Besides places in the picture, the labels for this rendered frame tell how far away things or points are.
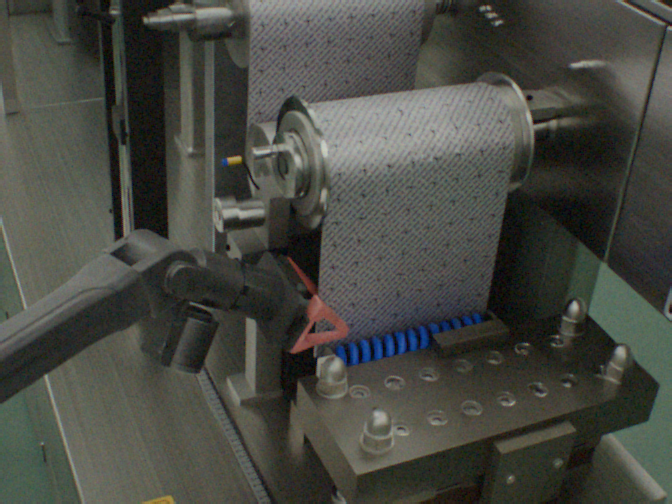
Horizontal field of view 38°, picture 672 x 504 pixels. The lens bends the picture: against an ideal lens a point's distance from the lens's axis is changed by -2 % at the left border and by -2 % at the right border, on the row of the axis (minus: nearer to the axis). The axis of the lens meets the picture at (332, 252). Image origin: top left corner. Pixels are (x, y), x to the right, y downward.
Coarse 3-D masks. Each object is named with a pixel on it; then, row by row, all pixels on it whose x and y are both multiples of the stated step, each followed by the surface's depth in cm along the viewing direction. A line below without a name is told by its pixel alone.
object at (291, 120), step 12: (504, 96) 113; (288, 120) 108; (300, 120) 105; (516, 120) 112; (300, 132) 105; (516, 132) 112; (312, 144) 103; (516, 144) 112; (312, 156) 103; (516, 156) 113; (312, 168) 104; (516, 168) 114; (312, 180) 104; (312, 192) 105; (300, 204) 109; (312, 204) 106
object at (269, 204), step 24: (264, 192) 111; (240, 216) 111; (264, 216) 112; (288, 216) 113; (240, 240) 115; (264, 240) 114; (288, 240) 115; (264, 336) 122; (264, 360) 124; (240, 384) 128; (264, 384) 126
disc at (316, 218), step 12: (288, 108) 108; (300, 108) 105; (312, 120) 102; (276, 132) 113; (312, 132) 103; (324, 144) 101; (324, 156) 101; (324, 168) 102; (324, 180) 102; (324, 192) 103; (324, 204) 103; (300, 216) 111; (312, 216) 107; (324, 216) 105; (312, 228) 108
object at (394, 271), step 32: (352, 224) 108; (384, 224) 109; (416, 224) 111; (448, 224) 113; (480, 224) 116; (352, 256) 110; (384, 256) 112; (416, 256) 114; (448, 256) 116; (480, 256) 119; (320, 288) 111; (352, 288) 113; (384, 288) 115; (416, 288) 117; (448, 288) 119; (480, 288) 122; (352, 320) 115; (384, 320) 118; (416, 320) 120; (448, 320) 122; (320, 352) 116
